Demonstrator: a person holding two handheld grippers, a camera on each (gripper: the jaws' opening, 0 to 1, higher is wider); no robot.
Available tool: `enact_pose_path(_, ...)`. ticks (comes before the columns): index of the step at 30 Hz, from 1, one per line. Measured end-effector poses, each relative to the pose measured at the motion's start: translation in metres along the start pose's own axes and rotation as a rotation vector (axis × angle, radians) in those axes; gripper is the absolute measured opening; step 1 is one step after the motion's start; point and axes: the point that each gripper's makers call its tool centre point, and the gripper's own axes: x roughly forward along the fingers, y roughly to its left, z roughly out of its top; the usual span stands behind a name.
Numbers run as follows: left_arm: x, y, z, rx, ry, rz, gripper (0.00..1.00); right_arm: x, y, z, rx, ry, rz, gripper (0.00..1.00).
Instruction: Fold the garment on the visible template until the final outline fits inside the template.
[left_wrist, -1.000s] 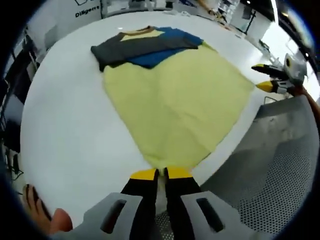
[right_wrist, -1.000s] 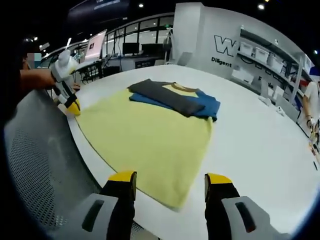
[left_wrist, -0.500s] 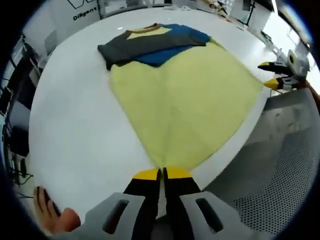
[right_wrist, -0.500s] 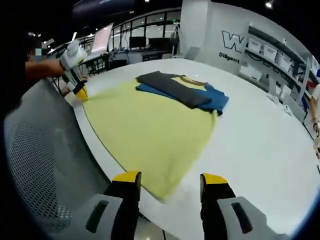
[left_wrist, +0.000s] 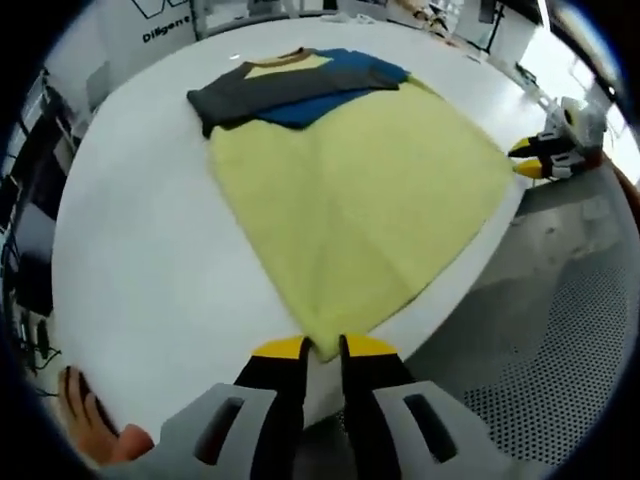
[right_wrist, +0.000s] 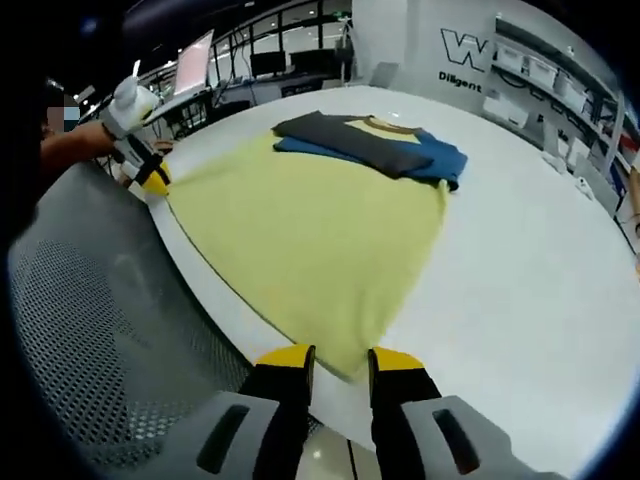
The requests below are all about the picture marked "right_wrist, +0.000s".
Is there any yellow grey blue garment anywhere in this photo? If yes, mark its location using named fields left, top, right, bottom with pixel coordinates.
left=162, top=112, right=470, bottom=384

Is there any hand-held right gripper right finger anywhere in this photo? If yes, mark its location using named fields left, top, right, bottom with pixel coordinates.
left=367, top=347, right=531, bottom=480

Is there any office desk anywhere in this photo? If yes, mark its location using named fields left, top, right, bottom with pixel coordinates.
left=214, top=74, right=351, bottom=109

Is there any white box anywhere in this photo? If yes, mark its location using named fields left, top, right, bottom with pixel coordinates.
left=482, top=94, right=529, bottom=126

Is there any white floor stand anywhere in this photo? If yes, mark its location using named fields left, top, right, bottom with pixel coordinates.
left=337, top=14, right=359, bottom=86

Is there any black monitor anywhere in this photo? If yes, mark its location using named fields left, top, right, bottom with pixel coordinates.
left=249, top=51, right=287, bottom=77
left=290, top=48, right=335, bottom=71

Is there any grey metal shelf unit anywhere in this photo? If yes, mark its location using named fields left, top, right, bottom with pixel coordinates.
left=482, top=13, right=629, bottom=201

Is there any white cloth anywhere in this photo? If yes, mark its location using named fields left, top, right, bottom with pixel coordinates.
left=542, top=149, right=569, bottom=174

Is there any whiteboard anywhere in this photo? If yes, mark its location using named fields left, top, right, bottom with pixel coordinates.
left=173, top=28, right=216, bottom=96

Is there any grey mesh chair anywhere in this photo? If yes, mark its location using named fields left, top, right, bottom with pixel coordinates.
left=7, top=159, right=321, bottom=471

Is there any grey office chair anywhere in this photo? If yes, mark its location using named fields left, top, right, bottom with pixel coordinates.
left=367, top=60, right=400, bottom=89

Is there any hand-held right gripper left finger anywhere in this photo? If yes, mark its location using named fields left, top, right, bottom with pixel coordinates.
left=149, top=343, right=317, bottom=480

